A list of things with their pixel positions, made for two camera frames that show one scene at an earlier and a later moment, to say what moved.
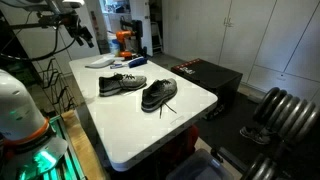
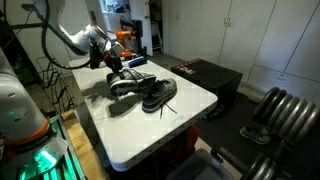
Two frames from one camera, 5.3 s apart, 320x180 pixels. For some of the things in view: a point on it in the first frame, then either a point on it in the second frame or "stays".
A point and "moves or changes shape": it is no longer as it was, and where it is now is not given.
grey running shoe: x=157 y=94 stays
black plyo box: x=219 y=80 stays
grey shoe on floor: x=259 y=135 stays
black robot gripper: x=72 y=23 → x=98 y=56
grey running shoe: x=114 y=84 moves or changes shape
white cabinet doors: x=274 y=44 stays
